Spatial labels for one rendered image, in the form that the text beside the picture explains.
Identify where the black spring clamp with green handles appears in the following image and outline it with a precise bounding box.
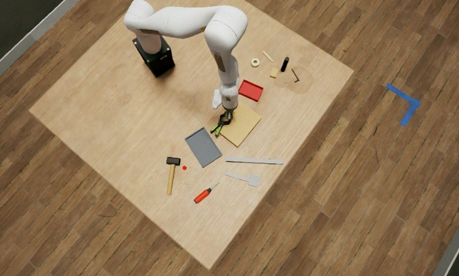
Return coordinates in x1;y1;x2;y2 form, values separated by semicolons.
210;112;231;137

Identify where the mallet with black head and wooden handle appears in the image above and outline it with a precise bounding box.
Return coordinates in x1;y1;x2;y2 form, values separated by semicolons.
166;157;180;194

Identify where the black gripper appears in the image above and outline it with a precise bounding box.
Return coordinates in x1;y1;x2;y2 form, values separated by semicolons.
222;105;238;119

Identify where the black cylinder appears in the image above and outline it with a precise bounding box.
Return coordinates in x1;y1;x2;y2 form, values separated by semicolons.
281;57;289;72

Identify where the red-handled screwdriver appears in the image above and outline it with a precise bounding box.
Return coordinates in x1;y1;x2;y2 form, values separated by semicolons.
194;181;220;204

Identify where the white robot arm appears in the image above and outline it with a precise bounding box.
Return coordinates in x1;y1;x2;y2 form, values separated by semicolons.
124;0;248;109

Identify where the red shallow tray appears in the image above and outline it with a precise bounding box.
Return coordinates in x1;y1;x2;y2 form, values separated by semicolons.
238;79;264;102

